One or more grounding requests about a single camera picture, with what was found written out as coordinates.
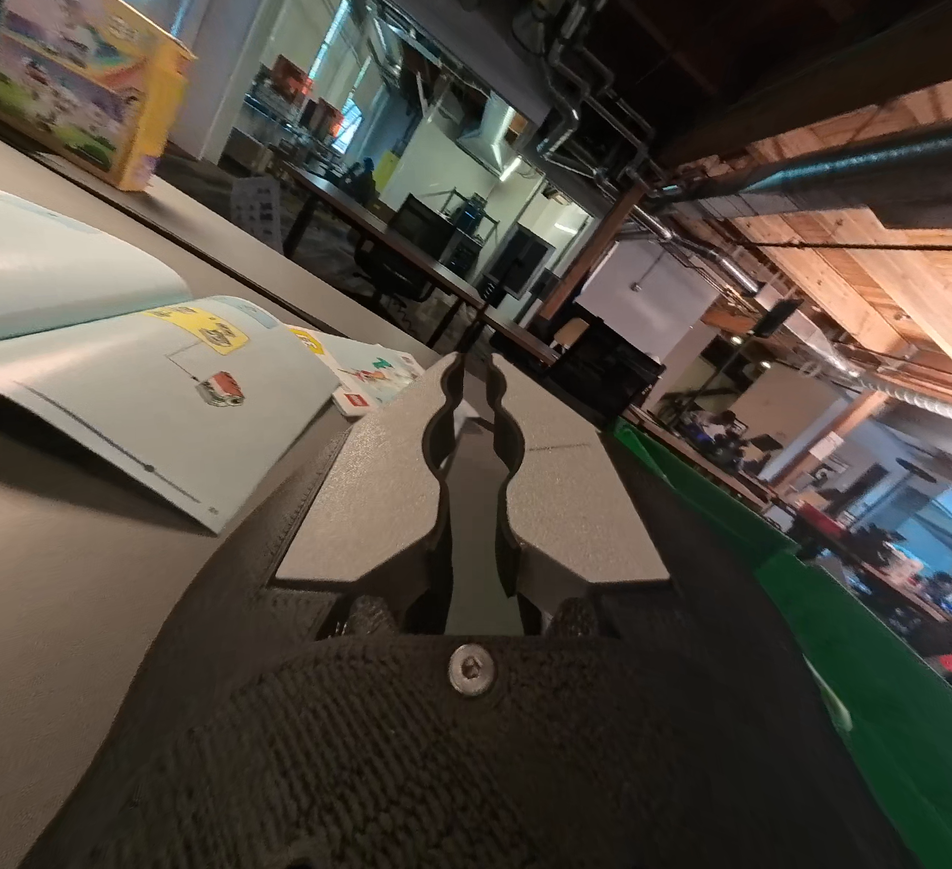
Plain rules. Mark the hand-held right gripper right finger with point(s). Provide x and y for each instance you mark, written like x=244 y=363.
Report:
x=580 y=512

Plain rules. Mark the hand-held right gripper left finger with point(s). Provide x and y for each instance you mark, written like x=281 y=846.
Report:
x=364 y=504

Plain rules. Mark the green plastic bin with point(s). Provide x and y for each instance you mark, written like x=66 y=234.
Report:
x=855 y=646

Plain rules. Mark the yellow lego box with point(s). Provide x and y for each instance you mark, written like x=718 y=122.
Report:
x=74 y=65

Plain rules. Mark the white picture instruction booklet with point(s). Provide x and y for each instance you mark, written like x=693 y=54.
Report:
x=379 y=382

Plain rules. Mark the black mesh chair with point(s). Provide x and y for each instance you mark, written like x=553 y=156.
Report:
x=617 y=370

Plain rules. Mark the yellow instruction booklet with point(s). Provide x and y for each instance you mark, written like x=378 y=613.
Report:
x=312 y=342

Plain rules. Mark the pale wooden chair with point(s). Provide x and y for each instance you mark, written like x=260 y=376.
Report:
x=571 y=335

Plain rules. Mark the black office chair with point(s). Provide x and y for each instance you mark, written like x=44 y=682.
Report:
x=394 y=274

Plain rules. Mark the long dark wooden table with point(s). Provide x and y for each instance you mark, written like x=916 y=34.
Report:
x=461 y=287

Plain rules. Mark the monitor on stand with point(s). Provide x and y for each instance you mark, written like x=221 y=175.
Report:
x=532 y=263

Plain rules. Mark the light blue instruction booklet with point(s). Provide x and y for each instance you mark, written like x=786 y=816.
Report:
x=111 y=393

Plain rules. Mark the black cabinet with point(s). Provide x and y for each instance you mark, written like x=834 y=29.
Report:
x=424 y=222

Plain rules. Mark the white printed sign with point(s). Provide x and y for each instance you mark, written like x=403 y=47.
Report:
x=256 y=210

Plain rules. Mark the wooden post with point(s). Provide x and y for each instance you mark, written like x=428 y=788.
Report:
x=595 y=251

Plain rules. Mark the long round metal duct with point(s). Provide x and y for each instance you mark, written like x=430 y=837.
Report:
x=818 y=169

